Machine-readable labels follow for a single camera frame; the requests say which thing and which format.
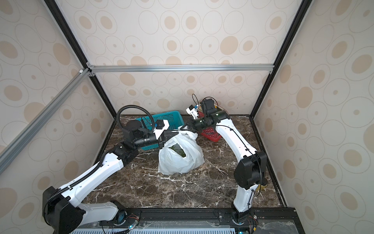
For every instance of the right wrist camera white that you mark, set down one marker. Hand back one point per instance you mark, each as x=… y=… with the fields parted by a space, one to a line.
x=193 y=111

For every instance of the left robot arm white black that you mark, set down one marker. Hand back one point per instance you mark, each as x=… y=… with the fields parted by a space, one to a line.
x=63 y=209

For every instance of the yellow jar black lid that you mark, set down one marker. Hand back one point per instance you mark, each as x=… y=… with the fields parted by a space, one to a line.
x=262 y=186

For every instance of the red toaster with toast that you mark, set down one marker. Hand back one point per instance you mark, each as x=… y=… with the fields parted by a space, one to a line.
x=210 y=133

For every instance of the teal plastic basket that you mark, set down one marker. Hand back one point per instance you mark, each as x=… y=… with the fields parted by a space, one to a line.
x=174 y=119

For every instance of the large pineapple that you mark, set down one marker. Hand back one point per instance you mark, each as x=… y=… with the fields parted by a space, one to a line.
x=177 y=149

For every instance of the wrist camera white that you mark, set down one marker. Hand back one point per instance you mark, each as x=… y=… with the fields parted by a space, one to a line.
x=160 y=127
x=193 y=111

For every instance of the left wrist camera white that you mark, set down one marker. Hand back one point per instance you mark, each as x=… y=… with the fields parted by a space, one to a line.
x=160 y=127

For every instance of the horizontal aluminium frame bar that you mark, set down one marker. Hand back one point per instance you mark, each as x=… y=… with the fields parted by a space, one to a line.
x=183 y=68

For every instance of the white plastic bag lemon print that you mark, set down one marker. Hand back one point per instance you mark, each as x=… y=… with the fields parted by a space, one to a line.
x=171 y=163

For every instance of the left aluminium frame bar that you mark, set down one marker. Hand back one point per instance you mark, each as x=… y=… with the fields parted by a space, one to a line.
x=25 y=136

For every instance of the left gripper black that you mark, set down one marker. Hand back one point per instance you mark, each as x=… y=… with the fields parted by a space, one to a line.
x=163 y=138

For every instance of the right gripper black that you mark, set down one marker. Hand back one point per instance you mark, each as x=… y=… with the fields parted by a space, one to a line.
x=191 y=125

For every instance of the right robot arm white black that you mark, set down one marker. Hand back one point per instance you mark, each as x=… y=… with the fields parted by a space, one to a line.
x=251 y=168

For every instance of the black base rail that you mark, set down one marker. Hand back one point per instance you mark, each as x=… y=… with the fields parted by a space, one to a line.
x=199 y=221

